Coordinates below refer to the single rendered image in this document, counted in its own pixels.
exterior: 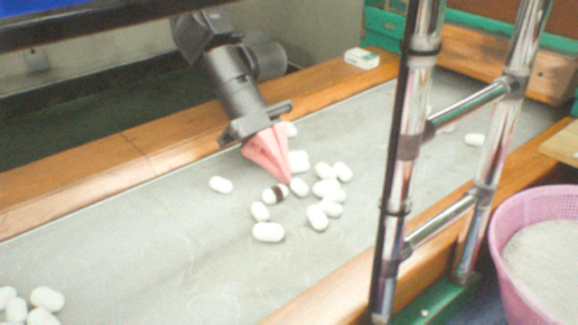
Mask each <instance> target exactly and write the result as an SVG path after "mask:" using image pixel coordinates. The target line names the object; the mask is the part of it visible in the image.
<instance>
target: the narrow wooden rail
mask: <svg viewBox="0 0 578 325"><path fill-rule="evenodd" d="M576 119H578V116H575V115H572V114H569V115H568V116H566V117H564V118H563V119H561V120H560V121H558V122H556V123H554V124H553V125H551V126H549V127H548V128H547V129H546V130H544V131H543V132H541V133H540V134H539V135H537V136H535V137H534V138H531V139H530V141H528V142H527V143H525V144H523V145H522V146H520V147H519V148H517V150H515V151H514V152H512V153H510V154H509V155H508V156H506V159H505V162H504V165H503V168H502V172H501V174H500V177H499V183H498V187H497V190H496V193H495V197H494V200H493V203H492V206H491V209H490V213H489V218H488V221H487V224H486V227H485V230H484V234H483V238H482V240H481V244H480V250H479V253H478V255H477V259H476V262H475V265H477V264H478V263H479V262H480V261H481V260H483V259H484V258H485V257H486V256H487V255H489V254H490V250H489V238H488V233H489V224H490V222H491V219H492V216H493V215H494V213H495V211H496V210H497V208H498V207H499V206H500V205H501V204H502V203H503V202H505V201H506V200H508V199H510V198H511V197H513V196H515V195H517V194H519V193H520V192H523V191H526V190H532V189H535V188H540V187H546V186H559V185H573V184H574V183H575V182H576V181H578V168H576V167H573V166H572V165H570V164H567V163H565V162H561V161H559V160H556V159H554V158H552V157H549V156H547V155H545V154H542V153H540V152H539V151H538V150H539V147H540V145H541V144H543V143H544V142H546V141H547V139H549V138H550V137H551V136H553V135H555V134H556V133H558V132H560V131H561V130H563V129H564V128H566V127H567V126H568V125H570V124H571V123H572V122H574V121H575V120H576ZM473 178H474V177H473ZM473 178H472V179H470V180H469V181H467V182H465V183H464V184H462V186H460V187H459V188H457V189H456V190H454V191H452V192H451V194H449V195H448V196H447V197H445V198H444V199H441V200H439V201H438V202H436V203H435V204H433V205H432V206H431V207H430V208H428V209H426V210H425V211H423V212H422V213H420V214H419V215H418V216H416V217H415V218H413V219H411V220H410V221H408V222H407V227H406V235H407V234H409V233H410V232H412V231H413V230H414V229H416V228H418V227H419V226H421V225H422V224H424V223H425V221H427V220H428V219H430V218H432V217H433V216H434V215H436V214H437V213H439V212H440V211H442V210H444V209H446V208H447V207H449V206H450V205H452V204H453V203H454V202H455V201H456V200H458V199H459V198H461V195H462V194H463V193H464V192H465V191H467V189H469V188H470V187H471V185H472V181H473ZM463 217H464V215H463V216H462V217H460V218H459V219H457V220H456V221H454V222H453V223H452V224H451V225H450V226H449V227H447V228H446V229H444V230H443V231H442V232H440V233H438V234H436V235H435V236H434V237H432V238H431V239H429V240H428V241H427V242H425V243H424V244H422V245H421V246H419V247H418V248H417V249H416V250H415V251H414V252H413V255H412V256H411V257H410V258H409V259H407V260H406V261H405V262H403V263H402V264H401V265H400V268H399V274H398V279H397V284H396V293H395V299H394V305H393V310H392V312H393V316H395V315H396V314H397V313H398V312H399V311H401V310H402V309H403V308H405V306H406V305H407V304H408V303H410V302H411V301H412V300H414V299H415V298H416V297H417V296H418V295H420V294H421V293H422V291H424V290H425V289H426V288H427V287H428V286H431V285H432V284H433V283H434V282H436V281H437V280H438V279H439V278H441V277H442V276H443V275H444V274H446V273H447V272H448V271H449V270H451V266H452V260H453V257H454V253H455V249H456V246H457V242H458V237H459V234H460V231H461V224H462V221H463ZM374 246H375V244H374V245H373V246H371V247H369V248H368V249H366V250H365V251H363V252H362V253H360V254H359V255H357V256H356V257H354V258H353V259H351V260H350V261H348V262H347V263H345V264H344V265H342V267H340V268H339V269H337V270H336V271H334V272H333V273H331V274H330V275H328V276H327V277H325V278H324V279H322V280H321V281H319V282H318V283H317V284H315V285H314V286H312V287H311V288H309V289H308V290H306V291H305V292H303V293H301V294H300V295H299V296H297V297H296V298H294V299H293V300H291V301H290V302H288V303H286V304H285V305H283V306H282V307H280V308H279V309H277V310H276V311H274V312H272V314H271V315H270V316H268V317H267V318H265V319H264V320H262V321H260V322H259V323H258V324H257V325H364V322H365V317H364V310H365V307H366V306H367V301H368V288H369V281H370V275H371V267H372V261H373V253H374ZM475 265H474V266H475ZM365 315H366V310H365ZM393 316H392V315H391V318H392V317H393Z"/></svg>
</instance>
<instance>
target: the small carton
mask: <svg viewBox="0 0 578 325"><path fill-rule="evenodd" d="M344 60H345V61H346V62H349V63H352V64H355V65H357V67H360V68H362V69H364V70H370V69H371V68H372V67H375V66H377V65H378V61H379V56H378V55H376V54H374V53H371V52H368V51H364V50H362V49H360V48H355V49H352V50H350V51H345V54H344Z"/></svg>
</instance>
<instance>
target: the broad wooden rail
mask: <svg viewBox="0 0 578 325"><path fill-rule="evenodd" d="M362 50H364V51H368V52H371V53H374V54H376V55H378V56H379V61H378V65H377V66H375V67H372V68H371V69H370V70H364V69H362V68H360V67H357V65H355V64H352V63H349V62H346V61H345V60H344V55H342V56H340V57H337V58H334V59H332V60H327V62H324V63H322V64H319V65H316V66H313V67H310V68H309V69H306V70H301V71H298V72H295V73H293V74H290V75H286V76H284V77H281V78H279V79H274V80H271V81H268V82H266V83H263V84H261V85H258V88H259V90H260V92H261V93H262V95H263V97H264V99H265V100H266V103H267V104H268V105H269V106H272V105H275V104H277V103H280V102H282V101H285V100H287V99H291V101H292V103H293V105H294V109H293V110H292V111H291V112H289V113H286V112H285V113H283V114H281V115H280V116H279V117H282V118H283V120H284V121H289V122H293V121H295V120H297V119H300V118H302V117H304V116H308V115H310V114H312V113H314V112H317V111H319V110H322V109H324V108H326V107H329V106H332V105H334V104H336V103H339V102H341V101H343V100H345V99H347V98H351V97H354V96H357V95H358V94H361V93H363V92H365V91H368V90H370V89H373V88H375V87H378V86H380V85H383V84H385V83H387V82H389V81H391V80H394V79H396V76H397V68H398V62H399V61H400V54H398V53H394V52H392V51H388V50H385V49H382V48H379V47H378V46H375V45H372V46H369V47H367V48H364V49H362ZM229 123H230V120H229V118H228V116H227V114H226V112H225V110H224V109H223V107H222V105H221V104H220V102H218V100H217V99H216V100H213V101H210V102H208V103H205V104H202V105H199V106H196V107H193V108H190V109H187V110H184V111H182V112H179V113H176V114H173V115H170V116H167V117H163V118H160V119H157V120H154V121H152V122H149V123H146V124H144V125H140V126H137V127H134V128H131V129H128V130H125V131H123V132H121V133H117V134H114V135H110V136H109V137H107V138H104V139H101V140H99V141H96V142H94V143H91V144H86V145H82V146H80V147H77V148H75V149H72V150H69V151H67V152H64V153H59V154H56V155H53V156H51V157H48V158H45V159H42V160H40V161H37V162H32V163H29V164H27V165H25V166H21V167H18V168H15V169H12V170H10V171H7V172H3V173H0V244H1V243H3V242H5V241H7V240H10V239H12V238H14V237H18V236H20V235H22V234H24V233H28V232H30V231H33V229H35V228H38V227H40V226H43V225H45V224H47V223H50V222H52V221H54V220H57V219H59V218H63V217H66V216H68V215H69V214H72V213H74V212H76V211H79V210H81V209H84V208H87V207H90V206H92V205H95V204H97V203H99V202H101V201H103V200H107V199H109V198H112V197H114V196H116V195H117V194H118V193H120V192H124V191H126V190H130V189H132V188H134V187H136V186H139V185H141V184H143V183H146V182H148V181H151V180H153V179H156V178H158V177H161V176H164V175H165V174H168V173H170V172H174V171H176V170H179V169H181V168H183V167H185V166H187V165H190V164H192V163H195V162H197V161H200V160H202V159H205V158H207V157H209V156H212V155H213V154H216V153H220V152H223V151H225V150H227V149H229V148H231V147H234V146H236V145H238V144H242V143H243V142H244V141H243V142H241V143H237V142H234V143H232V144H228V145H226V146H225V147H224V148H223V149H220V147H219V144H218V143H216V140H218V138H219V137H220V135H221V134H222V133H223V132H224V129H225V128H226V127H227V125H228V124H229Z"/></svg>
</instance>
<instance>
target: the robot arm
mask: <svg viewBox="0 0 578 325"><path fill-rule="evenodd" d="M168 19H169V25H170V31H171V36H172V41H173V42H174V43H175V45H176V46H177V47H178V49H179V50H180V51H181V53H182V56H183V57H184V59H187V61H188V62H189V63H190V65H191V68H193V67H198V66H199V67H200V70H201V71H202V73H203V75H204V77H205V79H206V80H207V81H208V83H209V85H210V87H211V89H212V91H213V93H214V94H215V96H216V98H217V100H218V102H220V104H221V105H222V107H223V109H224V110H225V112H226V114H227V116H228V118H229V120H230V123H229V124H228V125H227V127H226V128H225V129H224V132H223V133H222V134H221V135H220V137H219V138H218V140H216V143H218V144H219V147H220V149H223V148H224V147H225V146H226V145H228V144H232V143H234V142H237V143H241V142H243V141H244V142H243V143H242V144H241V145H240V146H239V148H240V150H241V152H242V153H243V154H244V155H245V156H246V157H247V158H249V159H250V160H252V161H253V162H255V163H257V164H259V165H260V166H262V167H264V168H265V169H267V170H268V171H269V172H271V173H272V174H273V175H274V176H275V177H276V178H277V179H278V180H279V181H280V182H282V183H283V184H286V183H288V182H289V181H292V180H293V177H292V173H291V172H290V167H289V162H288V156H287V131H286V123H285V122H284V120H283V118H282V117H279V116H280V115H281V114H283V113H285V112H286V113H289V112H291V111H292V110H293V109H294V105H293V103H292V101H291V99H287V100H285V101H282V102H280V103H277V104H275V105H272V106H269V105H268V104H267V103H266V100H265V99H264V97H263V95H262V93H261V92H260V90H259V88H258V86H257V85H256V84H258V83H262V82H265V81H268V80H272V79H279V78H281V77H282V76H283V75H284V72H285V70H286V56H285V53H284V49H283V48H282V46H281V45H280V44H279V43H277V42H273V41H272V40H271V39H270V37H269V36H268V35H267V34H266V33H265V32H250V33H245V31H239V32H235V29H234V27H233V26H232V24H231V22H230V21H229V20H228V15H227V10H226V6H225V5H224V6H220V7H216V8H212V9H208V10H204V11H199V12H196V13H192V14H185V15H180V16H175V17H171V18H168Z"/></svg>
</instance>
